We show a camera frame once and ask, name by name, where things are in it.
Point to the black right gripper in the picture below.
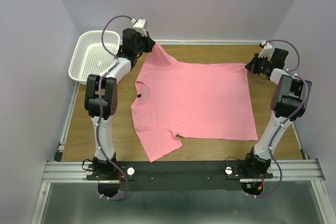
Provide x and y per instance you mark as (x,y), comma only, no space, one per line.
(251,65)

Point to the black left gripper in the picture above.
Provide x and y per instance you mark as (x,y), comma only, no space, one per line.
(149,42)

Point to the pink t shirt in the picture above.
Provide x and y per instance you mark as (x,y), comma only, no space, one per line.
(177,99)

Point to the white perforated plastic basket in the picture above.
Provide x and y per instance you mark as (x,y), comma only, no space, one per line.
(94,53)

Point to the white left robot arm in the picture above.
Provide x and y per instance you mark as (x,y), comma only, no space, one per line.
(101,99)

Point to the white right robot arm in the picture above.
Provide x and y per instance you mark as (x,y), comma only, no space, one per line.
(288,103)

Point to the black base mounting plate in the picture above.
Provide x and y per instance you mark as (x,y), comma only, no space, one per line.
(173,176)

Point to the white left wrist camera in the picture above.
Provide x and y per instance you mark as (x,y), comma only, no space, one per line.
(140,26)

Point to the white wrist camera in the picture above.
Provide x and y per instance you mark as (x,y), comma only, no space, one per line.
(266,49)
(140,26)

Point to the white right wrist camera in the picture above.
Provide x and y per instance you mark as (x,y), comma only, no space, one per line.
(266,49)

